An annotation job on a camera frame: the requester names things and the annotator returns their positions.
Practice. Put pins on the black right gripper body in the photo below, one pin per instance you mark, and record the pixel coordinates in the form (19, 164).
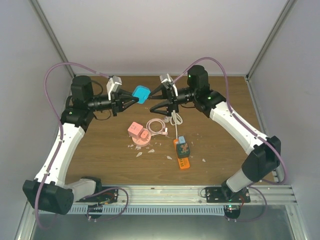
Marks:
(171, 96)

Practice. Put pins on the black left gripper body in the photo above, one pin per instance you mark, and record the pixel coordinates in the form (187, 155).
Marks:
(115, 103)

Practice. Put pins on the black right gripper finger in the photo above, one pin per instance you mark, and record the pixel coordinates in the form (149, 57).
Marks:
(161, 107)
(159, 93)

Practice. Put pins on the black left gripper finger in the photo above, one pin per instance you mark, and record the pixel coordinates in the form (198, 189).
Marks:
(129, 102)
(124, 93)

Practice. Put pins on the blue square plug adapter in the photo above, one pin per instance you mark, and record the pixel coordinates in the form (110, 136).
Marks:
(142, 93)

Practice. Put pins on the pink cube socket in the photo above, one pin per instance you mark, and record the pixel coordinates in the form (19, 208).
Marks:
(135, 130)

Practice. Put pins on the small pink usb charger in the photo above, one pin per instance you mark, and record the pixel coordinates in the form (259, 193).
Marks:
(144, 135)

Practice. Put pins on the pink round socket base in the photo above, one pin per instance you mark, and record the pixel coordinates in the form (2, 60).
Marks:
(138, 142)

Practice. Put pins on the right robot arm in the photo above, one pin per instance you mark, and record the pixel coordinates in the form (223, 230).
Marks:
(263, 152)

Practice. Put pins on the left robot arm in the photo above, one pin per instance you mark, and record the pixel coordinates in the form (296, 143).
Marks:
(48, 190)

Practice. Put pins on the light blue plug adapter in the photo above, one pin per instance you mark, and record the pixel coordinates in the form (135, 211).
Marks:
(181, 140)

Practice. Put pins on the dark green cube adapter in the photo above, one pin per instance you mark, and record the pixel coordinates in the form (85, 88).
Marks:
(182, 150)

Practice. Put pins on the orange power strip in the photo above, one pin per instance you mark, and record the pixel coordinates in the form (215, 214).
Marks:
(183, 163)

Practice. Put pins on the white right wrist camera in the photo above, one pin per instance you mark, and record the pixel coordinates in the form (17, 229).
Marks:
(166, 78)

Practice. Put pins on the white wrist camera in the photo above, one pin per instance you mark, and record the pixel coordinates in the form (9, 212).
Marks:
(114, 84)
(166, 78)

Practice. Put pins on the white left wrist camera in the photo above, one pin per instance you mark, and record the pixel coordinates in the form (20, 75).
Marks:
(114, 84)

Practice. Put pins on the aluminium frame rail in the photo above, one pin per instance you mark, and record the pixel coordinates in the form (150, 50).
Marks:
(195, 195)

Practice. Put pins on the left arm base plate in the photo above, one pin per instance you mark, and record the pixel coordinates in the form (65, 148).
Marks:
(108, 197)

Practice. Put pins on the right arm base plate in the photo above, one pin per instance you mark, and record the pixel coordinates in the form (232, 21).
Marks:
(216, 194)

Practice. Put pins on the grey slotted cable duct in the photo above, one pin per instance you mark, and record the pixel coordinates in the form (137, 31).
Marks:
(198, 210)

